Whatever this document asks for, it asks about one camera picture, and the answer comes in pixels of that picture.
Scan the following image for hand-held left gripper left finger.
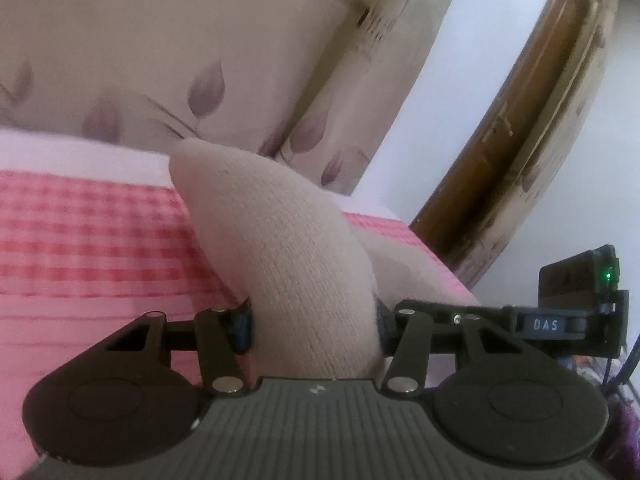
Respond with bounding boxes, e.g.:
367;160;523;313
94;296;257;394

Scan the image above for beige leaf print curtain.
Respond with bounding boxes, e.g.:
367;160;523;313
0;0;470;200

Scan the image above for beige knitted garment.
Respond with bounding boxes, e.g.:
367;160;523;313
170;137;482;382

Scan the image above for purple cloth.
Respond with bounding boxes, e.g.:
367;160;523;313
595;360;640;466

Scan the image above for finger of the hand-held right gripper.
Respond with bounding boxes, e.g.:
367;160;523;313
394;299;514;336

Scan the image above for pink checked blanket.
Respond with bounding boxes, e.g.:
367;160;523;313
0;127;482;480

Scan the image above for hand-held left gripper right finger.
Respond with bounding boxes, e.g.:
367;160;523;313
375;298;506;394

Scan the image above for brass door hinge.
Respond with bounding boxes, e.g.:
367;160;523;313
481;102;517;142

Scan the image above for brown wooden door frame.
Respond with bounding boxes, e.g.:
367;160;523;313
410;0;603;273

